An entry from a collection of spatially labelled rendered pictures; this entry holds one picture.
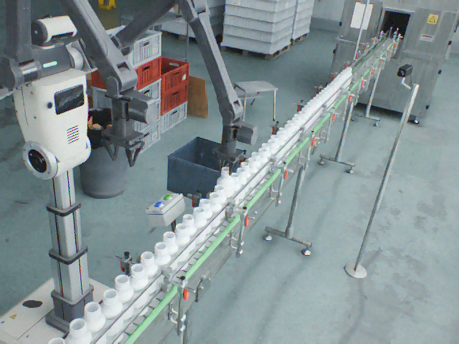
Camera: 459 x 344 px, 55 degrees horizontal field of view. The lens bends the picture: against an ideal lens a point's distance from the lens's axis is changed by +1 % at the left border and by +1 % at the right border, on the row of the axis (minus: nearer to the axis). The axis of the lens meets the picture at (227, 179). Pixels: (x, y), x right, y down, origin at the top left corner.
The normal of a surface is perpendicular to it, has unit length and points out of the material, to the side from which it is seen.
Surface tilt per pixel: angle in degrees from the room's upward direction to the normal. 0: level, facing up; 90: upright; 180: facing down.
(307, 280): 0
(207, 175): 90
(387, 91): 90
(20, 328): 0
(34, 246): 0
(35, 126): 100
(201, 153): 90
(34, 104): 90
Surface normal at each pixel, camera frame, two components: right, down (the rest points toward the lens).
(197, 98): -0.43, 0.56
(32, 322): 0.10, -0.86
